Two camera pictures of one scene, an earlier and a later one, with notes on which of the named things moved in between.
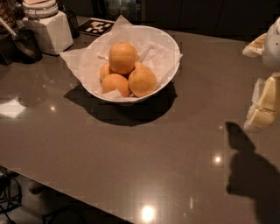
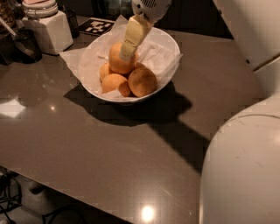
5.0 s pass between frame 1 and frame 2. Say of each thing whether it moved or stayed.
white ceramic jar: stayed
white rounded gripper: moved
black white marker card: stayed
